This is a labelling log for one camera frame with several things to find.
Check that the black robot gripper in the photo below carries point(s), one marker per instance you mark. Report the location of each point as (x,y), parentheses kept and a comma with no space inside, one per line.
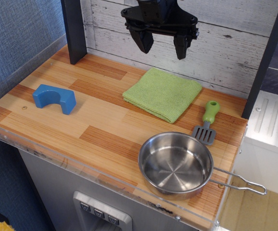
(163,17)

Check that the green towel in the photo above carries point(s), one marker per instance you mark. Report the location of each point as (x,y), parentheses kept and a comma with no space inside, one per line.
(162,94)

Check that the stainless steel pan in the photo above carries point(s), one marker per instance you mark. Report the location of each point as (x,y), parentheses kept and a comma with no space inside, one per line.
(177,166)

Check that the blue wooden arch block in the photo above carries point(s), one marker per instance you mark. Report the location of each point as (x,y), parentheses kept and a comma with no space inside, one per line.
(45,95)

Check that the white ribbed side cabinet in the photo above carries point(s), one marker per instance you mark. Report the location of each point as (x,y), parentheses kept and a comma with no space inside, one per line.
(257,160)

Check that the clear acrylic front guard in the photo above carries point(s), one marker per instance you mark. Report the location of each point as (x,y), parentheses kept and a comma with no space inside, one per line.
(56,177)

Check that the silver button control panel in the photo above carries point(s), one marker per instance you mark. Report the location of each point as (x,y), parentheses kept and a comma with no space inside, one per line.
(95,215)

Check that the dark left support post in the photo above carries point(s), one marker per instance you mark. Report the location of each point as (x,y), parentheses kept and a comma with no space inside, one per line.
(74,29)

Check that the dark support post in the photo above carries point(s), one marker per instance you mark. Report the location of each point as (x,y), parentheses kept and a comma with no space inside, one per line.
(74,29)
(263,67)

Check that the green handled grey spatula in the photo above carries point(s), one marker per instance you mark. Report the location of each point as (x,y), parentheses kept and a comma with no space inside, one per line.
(204,133)

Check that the dark right support post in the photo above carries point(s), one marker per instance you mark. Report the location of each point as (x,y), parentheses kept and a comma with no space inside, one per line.
(263,67)

